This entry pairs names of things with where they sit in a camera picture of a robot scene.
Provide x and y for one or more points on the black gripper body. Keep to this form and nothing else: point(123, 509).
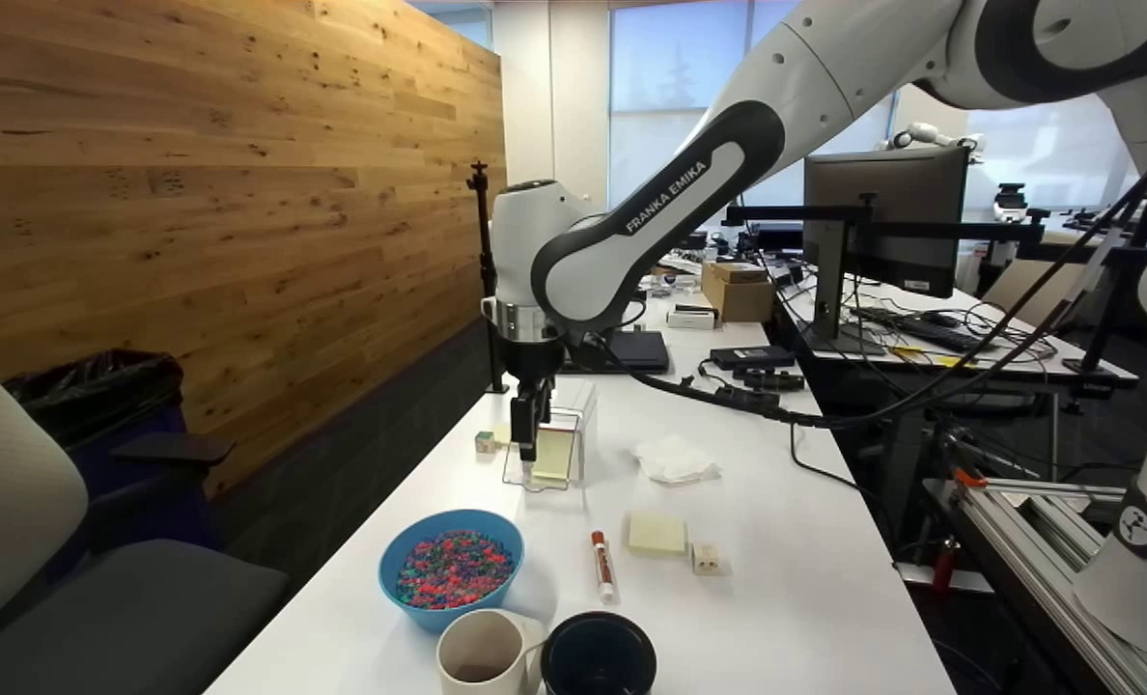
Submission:
point(535, 366)

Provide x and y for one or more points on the clear acrylic drawer box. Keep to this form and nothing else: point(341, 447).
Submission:
point(572, 429)

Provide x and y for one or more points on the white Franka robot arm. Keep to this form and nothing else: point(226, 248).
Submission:
point(727, 166)

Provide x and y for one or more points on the yellow sticky note pad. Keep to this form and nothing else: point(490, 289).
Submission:
point(554, 459)

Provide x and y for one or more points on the small pale cube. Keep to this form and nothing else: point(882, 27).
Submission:
point(486, 442)

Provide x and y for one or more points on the black laptop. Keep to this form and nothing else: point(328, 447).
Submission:
point(644, 347)

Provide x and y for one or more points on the crumpled white tissue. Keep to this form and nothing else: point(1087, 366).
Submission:
point(674, 459)

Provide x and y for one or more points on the black tripod stand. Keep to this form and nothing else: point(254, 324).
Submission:
point(481, 231)

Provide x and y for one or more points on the white foam block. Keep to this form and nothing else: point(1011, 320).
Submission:
point(660, 529)

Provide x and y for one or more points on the blue bowl with colourful beads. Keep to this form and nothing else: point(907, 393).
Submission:
point(449, 565)

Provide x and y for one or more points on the small cream wooden block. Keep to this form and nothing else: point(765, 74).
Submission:
point(707, 557)

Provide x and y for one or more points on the cardboard box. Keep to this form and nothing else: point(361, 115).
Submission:
point(734, 289)

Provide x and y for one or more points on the black power adapter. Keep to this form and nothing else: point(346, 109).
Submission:
point(755, 356)

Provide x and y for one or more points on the cream ceramic mug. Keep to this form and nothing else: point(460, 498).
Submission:
point(481, 655)

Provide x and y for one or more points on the dark teal mug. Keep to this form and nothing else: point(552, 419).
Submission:
point(595, 659)

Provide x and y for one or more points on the black computer monitor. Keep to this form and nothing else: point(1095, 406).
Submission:
point(886, 215)

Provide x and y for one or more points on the black keyboard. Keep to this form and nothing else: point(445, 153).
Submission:
point(920, 328)

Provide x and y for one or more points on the black trash bin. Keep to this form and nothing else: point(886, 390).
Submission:
point(95, 397)

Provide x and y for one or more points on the grey office chair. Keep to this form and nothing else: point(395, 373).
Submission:
point(73, 602)

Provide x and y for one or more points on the beige chair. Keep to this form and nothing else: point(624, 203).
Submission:
point(1041, 289)

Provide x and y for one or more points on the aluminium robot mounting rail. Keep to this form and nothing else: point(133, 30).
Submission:
point(1049, 565)

